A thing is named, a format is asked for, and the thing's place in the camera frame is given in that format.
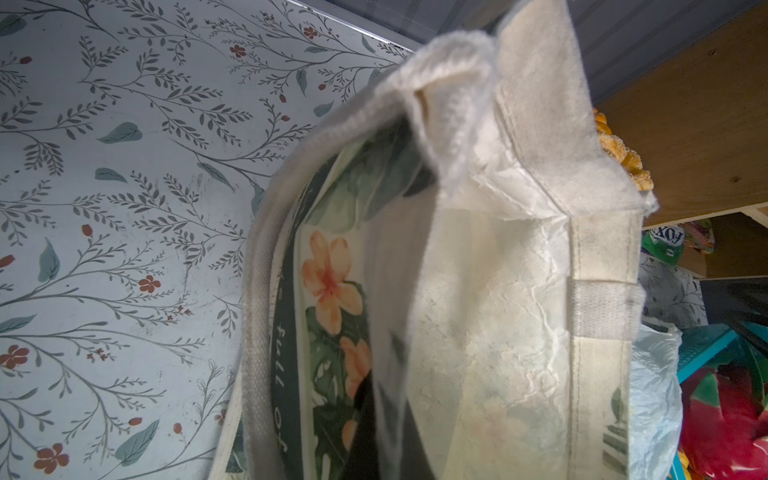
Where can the cream canvas tote bag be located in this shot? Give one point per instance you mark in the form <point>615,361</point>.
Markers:
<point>441,282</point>

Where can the white plastic grocery bag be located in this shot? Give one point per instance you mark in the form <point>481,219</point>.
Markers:
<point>655,400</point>

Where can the teal plastic fruit basket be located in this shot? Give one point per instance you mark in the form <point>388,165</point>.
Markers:
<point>702,344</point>

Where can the pink dragon fruit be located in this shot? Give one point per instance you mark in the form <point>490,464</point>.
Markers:
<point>724,429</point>

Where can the bread rolls cluster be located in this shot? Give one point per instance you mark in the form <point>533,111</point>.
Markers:
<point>629,159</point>

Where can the floral table mat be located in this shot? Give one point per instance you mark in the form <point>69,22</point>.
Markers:
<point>137,141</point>

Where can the green snack packet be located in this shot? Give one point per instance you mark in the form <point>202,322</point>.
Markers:
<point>665,243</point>

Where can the wooden shelf unit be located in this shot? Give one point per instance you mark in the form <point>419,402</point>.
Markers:
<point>699,122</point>

